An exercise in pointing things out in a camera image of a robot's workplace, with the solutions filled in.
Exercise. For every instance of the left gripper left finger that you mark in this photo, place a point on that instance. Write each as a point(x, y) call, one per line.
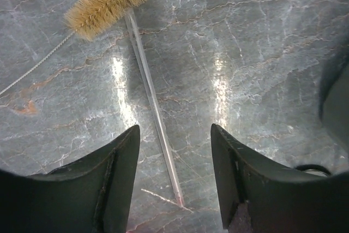
point(91, 194)

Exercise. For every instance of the glass stirring rod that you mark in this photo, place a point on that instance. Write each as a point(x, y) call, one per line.
point(137, 44)

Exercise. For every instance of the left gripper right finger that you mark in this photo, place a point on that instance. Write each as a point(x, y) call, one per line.
point(257, 194)

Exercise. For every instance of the tan test tube brush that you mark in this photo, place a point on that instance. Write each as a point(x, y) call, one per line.
point(87, 19)

